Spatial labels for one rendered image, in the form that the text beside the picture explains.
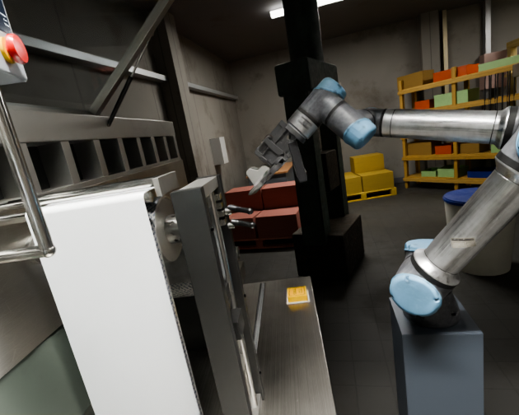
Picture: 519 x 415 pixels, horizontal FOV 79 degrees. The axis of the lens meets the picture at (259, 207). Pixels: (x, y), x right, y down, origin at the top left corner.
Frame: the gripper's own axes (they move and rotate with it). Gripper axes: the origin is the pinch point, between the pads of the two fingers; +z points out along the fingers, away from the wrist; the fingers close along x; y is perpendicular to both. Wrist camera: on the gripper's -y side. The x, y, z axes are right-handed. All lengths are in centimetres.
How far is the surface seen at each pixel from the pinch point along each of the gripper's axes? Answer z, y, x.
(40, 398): 58, 8, 35
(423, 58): -286, -111, -566
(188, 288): 27.2, -2.5, 16.1
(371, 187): -48, -189, -496
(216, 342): 16.3, -9.7, 40.9
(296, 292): 22.0, -37.0, -16.9
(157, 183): 4.4, 16.6, 30.9
